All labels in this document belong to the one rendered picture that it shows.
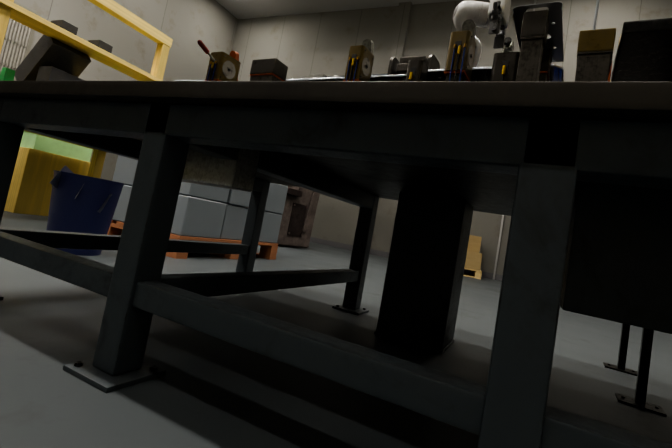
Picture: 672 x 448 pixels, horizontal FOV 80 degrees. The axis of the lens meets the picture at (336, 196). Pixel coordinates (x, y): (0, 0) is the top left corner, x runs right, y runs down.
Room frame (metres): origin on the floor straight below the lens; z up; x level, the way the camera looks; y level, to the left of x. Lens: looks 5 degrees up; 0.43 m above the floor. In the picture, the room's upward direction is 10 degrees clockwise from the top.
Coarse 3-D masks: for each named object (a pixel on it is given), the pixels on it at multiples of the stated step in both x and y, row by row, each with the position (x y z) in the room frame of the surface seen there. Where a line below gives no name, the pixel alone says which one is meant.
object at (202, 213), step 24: (120, 168) 3.41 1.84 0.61; (192, 192) 3.10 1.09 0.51; (216, 192) 3.32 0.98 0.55; (240, 192) 3.59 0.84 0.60; (120, 216) 3.35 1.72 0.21; (192, 216) 3.13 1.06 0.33; (216, 216) 3.37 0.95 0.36; (240, 216) 3.67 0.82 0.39; (264, 216) 4.00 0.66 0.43; (216, 240) 3.42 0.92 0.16; (240, 240) 3.75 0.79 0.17; (264, 240) 4.07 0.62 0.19
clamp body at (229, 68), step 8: (216, 56) 1.61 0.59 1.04; (224, 56) 1.60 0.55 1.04; (216, 64) 1.60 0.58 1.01; (224, 64) 1.61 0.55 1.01; (232, 64) 1.64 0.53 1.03; (240, 64) 1.69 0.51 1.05; (208, 72) 1.62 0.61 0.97; (216, 72) 1.60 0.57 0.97; (224, 72) 1.62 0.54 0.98; (232, 72) 1.65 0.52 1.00; (208, 80) 1.62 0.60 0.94; (216, 80) 1.60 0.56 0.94; (224, 80) 1.62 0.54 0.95; (232, 80) 1.66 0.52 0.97
